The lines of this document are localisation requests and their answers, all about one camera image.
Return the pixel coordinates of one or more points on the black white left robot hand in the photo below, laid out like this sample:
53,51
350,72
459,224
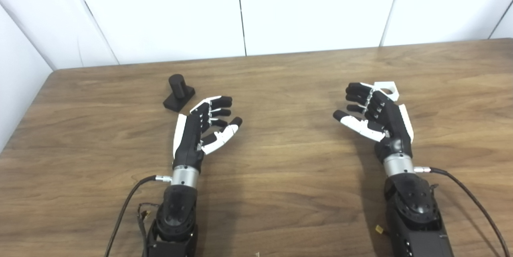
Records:
188,140

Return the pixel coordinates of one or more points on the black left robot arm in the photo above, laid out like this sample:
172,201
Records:
178,209

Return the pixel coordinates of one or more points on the white square piece with hole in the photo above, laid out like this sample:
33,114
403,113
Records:
394,94

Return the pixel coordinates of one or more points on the black peg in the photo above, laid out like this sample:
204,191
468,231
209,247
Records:
176,84

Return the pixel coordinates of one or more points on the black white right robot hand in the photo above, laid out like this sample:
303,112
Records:
394,128

